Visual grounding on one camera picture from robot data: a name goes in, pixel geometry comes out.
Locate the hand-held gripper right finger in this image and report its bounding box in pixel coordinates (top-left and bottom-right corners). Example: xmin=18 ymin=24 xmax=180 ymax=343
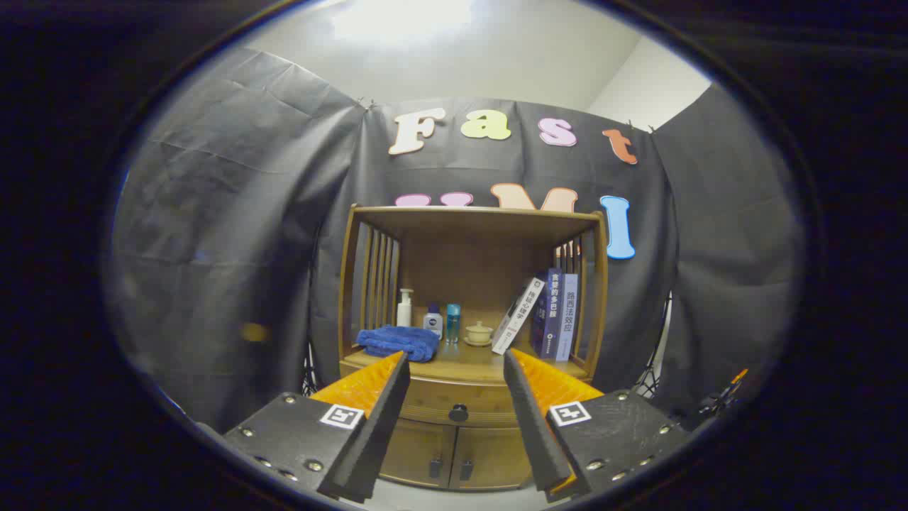
xmin=502 ymin=348 xmax=691 ymax=505

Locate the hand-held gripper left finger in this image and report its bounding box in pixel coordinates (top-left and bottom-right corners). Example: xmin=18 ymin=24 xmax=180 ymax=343
xmin=222 ymin=351 xmax=411 ymax=503

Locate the wooden drawer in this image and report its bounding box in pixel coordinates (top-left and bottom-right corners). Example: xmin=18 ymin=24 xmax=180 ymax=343
xmin=340 ymin=361 xmax=591 ymax=428

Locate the wooden cabinet door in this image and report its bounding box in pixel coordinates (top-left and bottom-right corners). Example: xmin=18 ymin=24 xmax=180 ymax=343
xmin=450 ymin=426 xmax=533 ymax=490
xmin=380 ymin=419 xmax=458 ymax=489

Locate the wooden countertop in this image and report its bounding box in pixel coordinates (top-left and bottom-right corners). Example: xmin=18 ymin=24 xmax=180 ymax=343
xmin=342 ymin=334 xmax=591 ymax=380

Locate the wooden cabinet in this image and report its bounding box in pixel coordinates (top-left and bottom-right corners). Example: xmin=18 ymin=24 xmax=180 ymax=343
xmin=337 ymin=204 xmax=611 ymax=492

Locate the black metal stand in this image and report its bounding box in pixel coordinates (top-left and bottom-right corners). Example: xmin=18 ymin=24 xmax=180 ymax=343
xmin=301 ymin=341 xmax=319 ymax=397
xmin=633 ymin=291 xmax=675 ymax=400

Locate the blue folded towel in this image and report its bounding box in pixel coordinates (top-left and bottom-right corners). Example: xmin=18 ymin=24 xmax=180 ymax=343
xmin=357 ymin=325 xmax=441 ymax=363

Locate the white book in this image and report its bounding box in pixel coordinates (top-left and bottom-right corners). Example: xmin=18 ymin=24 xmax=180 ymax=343
xmin=491 ymin=277 xmax=547 ymax=356

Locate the dark blue book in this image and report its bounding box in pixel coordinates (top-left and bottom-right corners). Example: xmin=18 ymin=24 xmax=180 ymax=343
xmin=531 ymin=268 xmax=565 ymax=359

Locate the pale blue book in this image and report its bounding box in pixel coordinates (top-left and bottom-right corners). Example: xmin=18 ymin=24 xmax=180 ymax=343
xmin=555 ymin=273 xmax=579 ymax=363

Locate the black device with orange tip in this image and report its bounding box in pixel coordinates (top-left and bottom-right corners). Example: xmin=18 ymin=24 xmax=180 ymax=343
xmin=699 ymin=368 xmax=749 ymax=423

